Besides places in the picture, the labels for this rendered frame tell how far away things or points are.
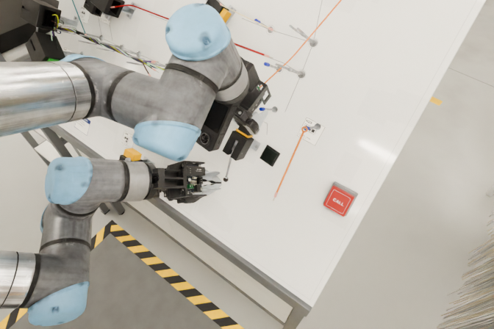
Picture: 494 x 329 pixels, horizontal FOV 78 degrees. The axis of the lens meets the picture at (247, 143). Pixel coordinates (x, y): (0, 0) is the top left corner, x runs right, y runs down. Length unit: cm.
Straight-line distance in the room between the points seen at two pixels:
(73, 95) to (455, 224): 213
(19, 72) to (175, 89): 16
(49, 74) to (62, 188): 20
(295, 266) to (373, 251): 117
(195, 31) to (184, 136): 12
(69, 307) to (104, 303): 131
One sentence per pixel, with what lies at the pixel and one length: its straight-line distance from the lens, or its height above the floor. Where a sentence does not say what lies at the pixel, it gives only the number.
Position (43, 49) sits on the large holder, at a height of 118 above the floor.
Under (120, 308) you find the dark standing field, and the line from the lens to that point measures 183.
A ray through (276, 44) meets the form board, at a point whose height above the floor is 129.
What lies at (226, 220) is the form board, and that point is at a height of 92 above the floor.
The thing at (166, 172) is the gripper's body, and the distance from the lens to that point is 62.
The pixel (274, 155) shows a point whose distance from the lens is 74.
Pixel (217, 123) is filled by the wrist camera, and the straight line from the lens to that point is 55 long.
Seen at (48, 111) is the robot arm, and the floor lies 146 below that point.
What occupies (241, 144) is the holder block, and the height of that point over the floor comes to 117.
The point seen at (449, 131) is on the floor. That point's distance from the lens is 279.
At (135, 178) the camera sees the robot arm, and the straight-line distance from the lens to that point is 57.
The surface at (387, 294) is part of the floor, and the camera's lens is 189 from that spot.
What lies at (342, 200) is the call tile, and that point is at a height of 112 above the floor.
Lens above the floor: 169
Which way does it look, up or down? 49 degrees down
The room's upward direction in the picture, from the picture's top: 1 degrees clockwise
